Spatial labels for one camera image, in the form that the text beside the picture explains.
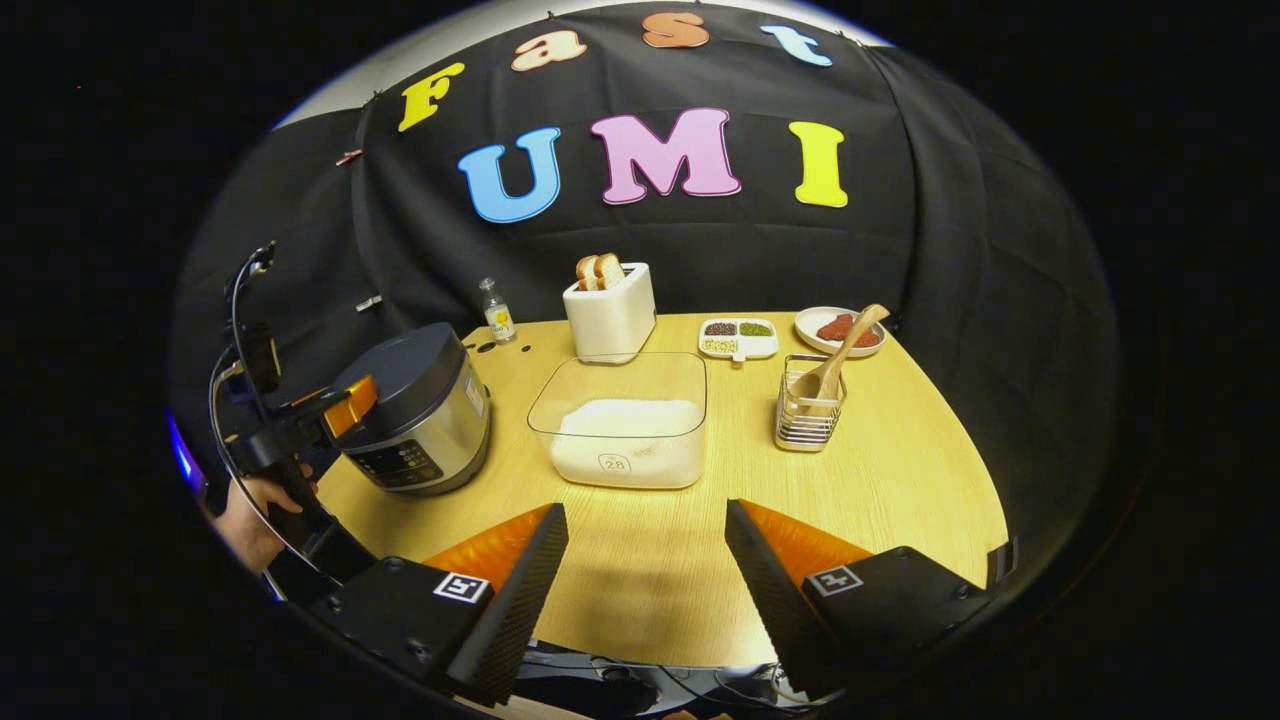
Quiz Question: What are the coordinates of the small glass bottle yellow label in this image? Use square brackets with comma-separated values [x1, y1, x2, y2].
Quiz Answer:
[478, 277, 518, 346]

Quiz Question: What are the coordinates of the white round plate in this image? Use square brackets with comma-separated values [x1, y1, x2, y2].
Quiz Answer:
[794, 306, 887, 358]

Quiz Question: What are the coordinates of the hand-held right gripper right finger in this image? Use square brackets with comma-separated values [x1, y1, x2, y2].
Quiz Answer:
[725, 498, 1001, 701]

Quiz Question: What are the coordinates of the grey rice cooker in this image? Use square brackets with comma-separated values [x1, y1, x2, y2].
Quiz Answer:
[330, 322, 493, 497]

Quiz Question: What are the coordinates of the clear plastic rice container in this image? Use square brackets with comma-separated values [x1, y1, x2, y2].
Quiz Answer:
[527, 351, 709, 491]

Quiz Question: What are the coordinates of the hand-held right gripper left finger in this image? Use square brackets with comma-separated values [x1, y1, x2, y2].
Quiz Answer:
[310, 502, 569, 706]

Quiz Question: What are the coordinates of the white toaster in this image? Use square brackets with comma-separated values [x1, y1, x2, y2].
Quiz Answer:
[562, 262, 658, 365]

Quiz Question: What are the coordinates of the wooden spoon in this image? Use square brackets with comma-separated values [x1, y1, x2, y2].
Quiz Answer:
[790, 303, 891, 403]

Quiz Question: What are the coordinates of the metal wire chopstick holder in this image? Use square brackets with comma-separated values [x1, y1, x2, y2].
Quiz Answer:
[774, 354, 848, 453]

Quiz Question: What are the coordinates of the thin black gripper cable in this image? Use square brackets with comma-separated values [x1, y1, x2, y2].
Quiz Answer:
[207, 240, 336, 593]

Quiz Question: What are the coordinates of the white divided dish with beans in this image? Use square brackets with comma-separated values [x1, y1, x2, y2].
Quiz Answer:
[698, 317, 780, 363]

